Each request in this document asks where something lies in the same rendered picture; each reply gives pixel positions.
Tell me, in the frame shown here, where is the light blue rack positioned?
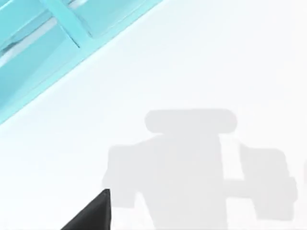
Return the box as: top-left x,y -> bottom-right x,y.
0,0 -> 164,125

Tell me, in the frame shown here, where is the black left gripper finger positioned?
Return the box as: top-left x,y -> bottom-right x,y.
59,188 -> 112,230

